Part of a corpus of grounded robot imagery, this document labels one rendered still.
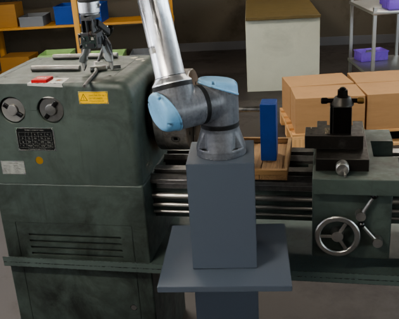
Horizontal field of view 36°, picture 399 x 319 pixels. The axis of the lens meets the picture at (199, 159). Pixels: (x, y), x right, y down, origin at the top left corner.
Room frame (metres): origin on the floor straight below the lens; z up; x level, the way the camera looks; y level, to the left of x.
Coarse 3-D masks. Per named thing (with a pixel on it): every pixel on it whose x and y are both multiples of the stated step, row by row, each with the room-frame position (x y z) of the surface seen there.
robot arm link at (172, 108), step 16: (144, 0) 1.73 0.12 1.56; (160, 0) 1.73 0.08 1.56; (144, 16) 1.73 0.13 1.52; (160, 16) 1.71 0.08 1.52; (144, 32) 1.74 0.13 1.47; (160, 32) 1.70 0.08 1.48; (160, 48) 1.69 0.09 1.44; (176, 48) 1.71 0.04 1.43; (160, 64) 1.68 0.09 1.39; (176, 64) 1.68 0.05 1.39; (160, 80) 1.67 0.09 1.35; (176, 80) 1.65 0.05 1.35; (192, 80) 1.70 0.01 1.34; (160, 96) 1.63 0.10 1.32; (176, 96) 1.64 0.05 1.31; (192, 96) 1.66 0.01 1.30; (160, 112) 1.63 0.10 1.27; (176, 112) 1.61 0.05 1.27; (192, 112) 1.64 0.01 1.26; (160, 128) 1.66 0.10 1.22; (176, 128) 1.63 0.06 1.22
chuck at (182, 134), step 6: (186, 72) 2.26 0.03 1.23; (192, 72) 2.31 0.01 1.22; (192, 78) 2.30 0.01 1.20; (168, 132) 2.16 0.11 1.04; (174, 132) 2.15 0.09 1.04; (180, 132) 2.15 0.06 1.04; (186, 132) 2.15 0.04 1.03; (192, 132) 2.24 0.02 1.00; (168, 138) 2.17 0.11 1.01; (180, 138) 2.16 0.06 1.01; (186, 138) 2.15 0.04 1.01; (192, 138) 2.24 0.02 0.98; (168, 144) 2.19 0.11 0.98; (174, 144) 2.19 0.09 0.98; (180, 144) 2.18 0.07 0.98; (186, 144) 2.18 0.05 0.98
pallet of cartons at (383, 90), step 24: (360, 72) 5.34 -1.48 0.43; (384, 72) 5.29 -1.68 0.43; (288, 96) 5.06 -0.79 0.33; (312, 96) 4.66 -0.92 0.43; (360, 96) 4.60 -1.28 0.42; (384, 96) 4.61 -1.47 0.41; (288, 120) 4.98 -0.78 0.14; (312, 120) 4.62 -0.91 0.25; (360, 120) 4.59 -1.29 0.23; (384, 120) 4.61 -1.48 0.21
